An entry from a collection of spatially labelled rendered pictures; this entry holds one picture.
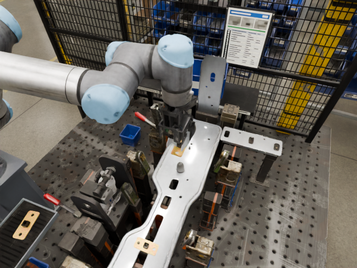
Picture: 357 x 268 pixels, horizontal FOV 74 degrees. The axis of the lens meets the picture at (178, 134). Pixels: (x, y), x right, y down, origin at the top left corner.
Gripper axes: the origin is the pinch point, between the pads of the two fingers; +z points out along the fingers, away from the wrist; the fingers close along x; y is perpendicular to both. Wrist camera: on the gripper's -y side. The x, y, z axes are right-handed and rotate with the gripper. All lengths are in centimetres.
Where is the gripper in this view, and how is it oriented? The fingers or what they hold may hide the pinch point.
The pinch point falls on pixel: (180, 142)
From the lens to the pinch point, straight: 76.8
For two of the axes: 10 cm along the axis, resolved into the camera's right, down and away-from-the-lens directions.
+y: -3.8, 6.9, -6.2
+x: 9.3, 2.7, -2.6
